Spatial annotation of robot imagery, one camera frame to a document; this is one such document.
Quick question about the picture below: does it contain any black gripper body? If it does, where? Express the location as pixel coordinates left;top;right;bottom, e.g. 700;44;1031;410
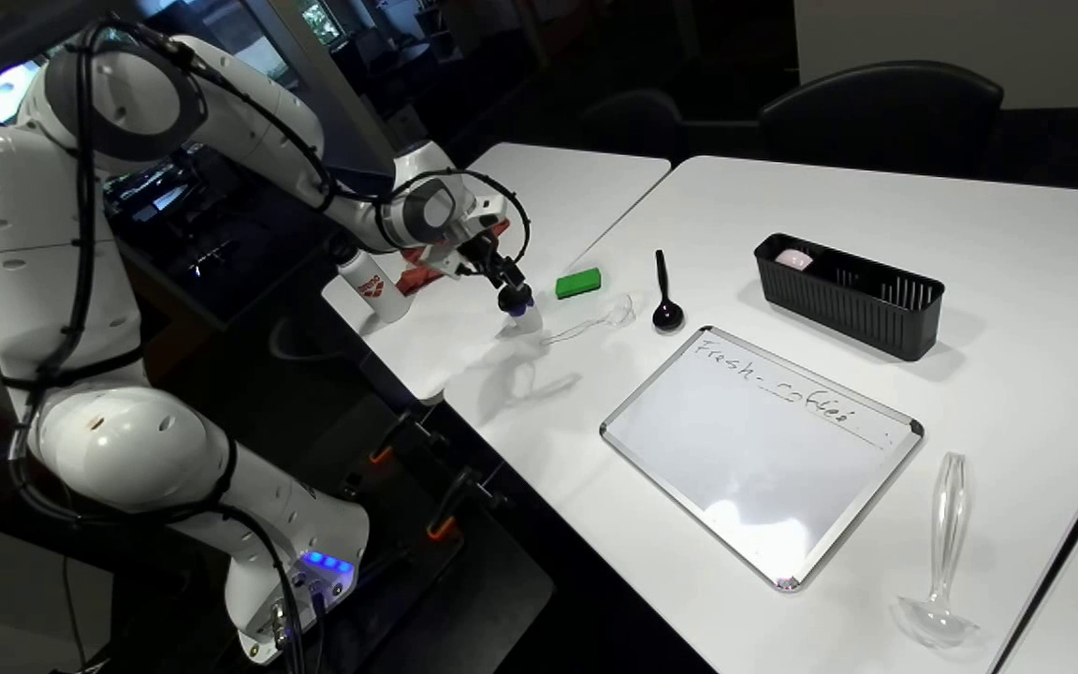
448;215;512;283

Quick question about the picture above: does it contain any white cup red print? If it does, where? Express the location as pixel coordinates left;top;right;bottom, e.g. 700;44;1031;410
337;248;404;313

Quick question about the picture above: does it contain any green eraser block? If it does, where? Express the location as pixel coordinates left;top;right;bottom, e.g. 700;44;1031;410
549;261;605;303

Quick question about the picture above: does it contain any red object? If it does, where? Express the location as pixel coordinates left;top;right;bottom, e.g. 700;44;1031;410
392;240;448;300

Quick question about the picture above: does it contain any clear plastic spoon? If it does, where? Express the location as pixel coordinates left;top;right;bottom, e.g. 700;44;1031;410
543;290;639;346
892;444;990;650

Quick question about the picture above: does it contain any black plastic spoon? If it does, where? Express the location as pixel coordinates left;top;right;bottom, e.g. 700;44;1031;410
649;248;688;335

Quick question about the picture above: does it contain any black office chair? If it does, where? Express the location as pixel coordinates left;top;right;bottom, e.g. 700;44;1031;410
570;84;700;164
757;54;1008;178

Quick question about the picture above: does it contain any orange black table clamp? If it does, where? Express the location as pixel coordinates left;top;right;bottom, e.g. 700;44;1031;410
358;434;404;475
421;509;464;546

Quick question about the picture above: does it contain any pink white item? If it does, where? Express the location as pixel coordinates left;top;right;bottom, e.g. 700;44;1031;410
771;242;825;278

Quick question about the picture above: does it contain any silver framed whiteboard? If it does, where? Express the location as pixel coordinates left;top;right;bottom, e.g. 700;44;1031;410
595;321;930;590

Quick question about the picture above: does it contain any black plastic basket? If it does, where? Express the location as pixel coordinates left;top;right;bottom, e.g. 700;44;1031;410
747;227;952;368

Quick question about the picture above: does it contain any lit computer monitor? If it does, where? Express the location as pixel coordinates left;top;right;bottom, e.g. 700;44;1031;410
0;52;54;125

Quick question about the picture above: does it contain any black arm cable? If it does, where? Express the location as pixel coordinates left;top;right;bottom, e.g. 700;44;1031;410
0;13;318;674

